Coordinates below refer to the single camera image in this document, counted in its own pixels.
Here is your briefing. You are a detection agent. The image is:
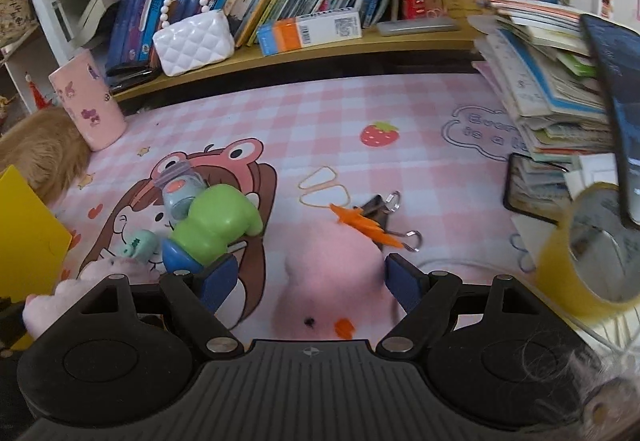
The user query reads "pink printed cup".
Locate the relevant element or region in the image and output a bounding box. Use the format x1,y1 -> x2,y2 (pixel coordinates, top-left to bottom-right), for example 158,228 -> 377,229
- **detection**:
49,50 -> 127,152

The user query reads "white quilted pearl handbag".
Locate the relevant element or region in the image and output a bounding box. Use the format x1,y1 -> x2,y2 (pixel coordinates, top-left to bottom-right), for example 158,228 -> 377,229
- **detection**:
152,0 -> 235,77

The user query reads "teal small toy figure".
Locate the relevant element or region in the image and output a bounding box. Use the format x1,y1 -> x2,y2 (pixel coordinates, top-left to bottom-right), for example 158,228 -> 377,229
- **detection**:
122,230 -> 160,263

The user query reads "fluffy orange cat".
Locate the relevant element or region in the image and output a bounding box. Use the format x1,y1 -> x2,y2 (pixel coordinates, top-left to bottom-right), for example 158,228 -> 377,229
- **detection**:
0,106 -> 92,205

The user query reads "large pink plush pig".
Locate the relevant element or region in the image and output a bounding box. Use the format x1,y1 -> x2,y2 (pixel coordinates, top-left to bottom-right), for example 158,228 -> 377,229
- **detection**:
23,257 -> 160,339

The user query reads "yellow cardboard box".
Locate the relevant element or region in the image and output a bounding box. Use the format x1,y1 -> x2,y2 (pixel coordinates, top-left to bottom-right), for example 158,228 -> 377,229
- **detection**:
0,164 -> 74,352

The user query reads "green blue toy bottle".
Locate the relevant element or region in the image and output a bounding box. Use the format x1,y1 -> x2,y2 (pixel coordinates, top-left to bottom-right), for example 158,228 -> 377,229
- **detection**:
162,183 -> 264,273

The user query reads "grey pencil case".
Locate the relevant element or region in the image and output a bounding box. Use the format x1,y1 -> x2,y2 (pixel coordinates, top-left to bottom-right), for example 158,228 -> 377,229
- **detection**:
376,16 -> 460,37

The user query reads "pink checkered desk mat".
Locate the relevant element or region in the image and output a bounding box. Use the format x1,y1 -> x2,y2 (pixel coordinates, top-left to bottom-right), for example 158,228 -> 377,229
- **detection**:
56,74 -> 544,341

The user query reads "stack of booklets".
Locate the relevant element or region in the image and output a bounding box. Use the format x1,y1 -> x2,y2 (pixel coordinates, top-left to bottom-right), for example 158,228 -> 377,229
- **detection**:
472,0 -> 622,222

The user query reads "yellow tape roll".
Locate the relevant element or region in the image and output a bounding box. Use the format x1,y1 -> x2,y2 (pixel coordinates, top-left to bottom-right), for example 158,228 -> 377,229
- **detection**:
535,182 -> 639,322

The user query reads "black binder clip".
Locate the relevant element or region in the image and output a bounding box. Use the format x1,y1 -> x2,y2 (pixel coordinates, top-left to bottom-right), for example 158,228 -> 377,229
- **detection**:
360,191 -> 423,253

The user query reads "small pink plush toy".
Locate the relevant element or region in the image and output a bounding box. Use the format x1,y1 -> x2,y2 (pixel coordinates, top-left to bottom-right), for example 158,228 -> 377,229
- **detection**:
272,220 -> 399,343

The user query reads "orange white medicine box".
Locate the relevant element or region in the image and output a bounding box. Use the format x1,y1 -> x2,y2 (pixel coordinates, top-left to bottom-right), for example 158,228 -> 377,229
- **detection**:
257,8 -> 362,57

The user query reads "grey toy car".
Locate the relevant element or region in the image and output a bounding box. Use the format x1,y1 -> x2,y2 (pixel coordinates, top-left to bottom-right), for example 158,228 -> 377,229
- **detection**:
154,160 -> 207,223

